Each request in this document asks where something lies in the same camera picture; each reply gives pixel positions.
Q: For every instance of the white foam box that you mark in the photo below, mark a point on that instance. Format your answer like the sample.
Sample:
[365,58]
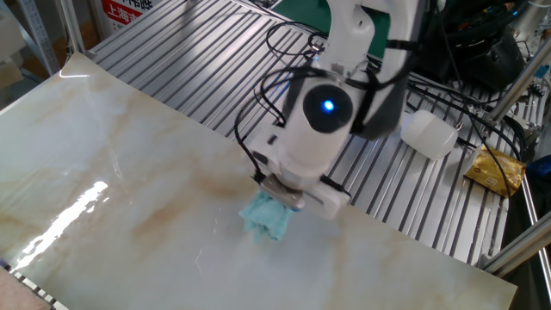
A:
[10,34]

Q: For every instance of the green cutting mat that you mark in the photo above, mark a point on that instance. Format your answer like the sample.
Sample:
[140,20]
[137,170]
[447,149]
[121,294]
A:
[301,13]

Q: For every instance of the dark blue bag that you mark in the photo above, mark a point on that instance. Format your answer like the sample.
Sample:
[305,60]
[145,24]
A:
[540,168]

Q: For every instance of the marble pattern table mat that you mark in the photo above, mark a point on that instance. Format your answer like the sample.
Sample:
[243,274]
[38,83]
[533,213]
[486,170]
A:
[129,172]

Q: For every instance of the gold foil packet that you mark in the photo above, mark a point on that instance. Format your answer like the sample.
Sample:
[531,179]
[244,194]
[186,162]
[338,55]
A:
[495,172]

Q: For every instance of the red white sign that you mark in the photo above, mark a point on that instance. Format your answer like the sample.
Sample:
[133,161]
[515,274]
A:
[120,13]

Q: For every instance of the black bag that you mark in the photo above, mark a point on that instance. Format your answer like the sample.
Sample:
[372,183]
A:
[486,47]

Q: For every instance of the light blue fluffy cloth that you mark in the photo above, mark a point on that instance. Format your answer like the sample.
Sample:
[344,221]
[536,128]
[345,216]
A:
[267,219]

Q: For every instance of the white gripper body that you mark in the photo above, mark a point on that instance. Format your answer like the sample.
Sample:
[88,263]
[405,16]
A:
[329,202]

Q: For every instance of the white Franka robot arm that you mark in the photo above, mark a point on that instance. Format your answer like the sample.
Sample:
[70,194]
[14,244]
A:
[310,146]

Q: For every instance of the grey metal shelf rack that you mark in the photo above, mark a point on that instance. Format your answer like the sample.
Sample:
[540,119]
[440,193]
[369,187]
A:
[39,34]

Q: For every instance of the aluminium frame post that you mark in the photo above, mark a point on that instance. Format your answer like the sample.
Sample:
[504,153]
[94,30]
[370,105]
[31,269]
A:
[521,249]
[71,26]
[516,84]

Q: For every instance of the white plastic bottle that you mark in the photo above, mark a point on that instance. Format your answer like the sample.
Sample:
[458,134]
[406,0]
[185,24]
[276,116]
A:
[430,135]

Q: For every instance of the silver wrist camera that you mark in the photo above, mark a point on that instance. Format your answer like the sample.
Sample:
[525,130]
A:
[282,194]

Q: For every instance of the black white checkered board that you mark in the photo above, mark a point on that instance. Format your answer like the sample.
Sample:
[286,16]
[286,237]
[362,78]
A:
[38,290]

